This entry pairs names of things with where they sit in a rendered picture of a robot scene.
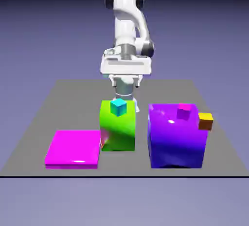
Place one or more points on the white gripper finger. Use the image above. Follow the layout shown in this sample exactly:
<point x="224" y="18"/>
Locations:
<point x="137" y="80"/>
<point x="113" y="80"/>

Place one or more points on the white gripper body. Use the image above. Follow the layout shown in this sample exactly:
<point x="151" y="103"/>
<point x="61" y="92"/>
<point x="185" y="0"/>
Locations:
<point x="125" y="67"/>

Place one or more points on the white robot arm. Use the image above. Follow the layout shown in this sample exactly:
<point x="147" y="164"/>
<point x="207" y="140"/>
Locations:
<point x="124" y="25"/>

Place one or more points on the small cyan cube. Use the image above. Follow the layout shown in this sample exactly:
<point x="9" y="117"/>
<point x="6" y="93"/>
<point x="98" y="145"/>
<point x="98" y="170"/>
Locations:
<point x="118" y="107"/>

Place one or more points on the small magenta cube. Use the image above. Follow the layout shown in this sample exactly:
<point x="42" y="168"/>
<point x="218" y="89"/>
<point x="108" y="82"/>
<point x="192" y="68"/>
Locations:
<point x="183" y="112"/>

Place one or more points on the small yellow cube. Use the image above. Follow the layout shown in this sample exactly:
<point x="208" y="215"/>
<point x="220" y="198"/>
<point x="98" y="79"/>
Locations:
<point x="205" y="121"/>

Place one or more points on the large green box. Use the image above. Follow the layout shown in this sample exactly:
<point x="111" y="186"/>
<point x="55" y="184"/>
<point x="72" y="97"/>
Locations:
<point x="118" y="130"/>

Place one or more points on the large purple box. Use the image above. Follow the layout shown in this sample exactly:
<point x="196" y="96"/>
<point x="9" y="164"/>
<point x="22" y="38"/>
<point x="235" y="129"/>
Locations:
<point x="175" y="142"/>

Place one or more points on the large flat magenta box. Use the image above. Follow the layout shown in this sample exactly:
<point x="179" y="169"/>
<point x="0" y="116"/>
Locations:
<point x="74" y="148"/>

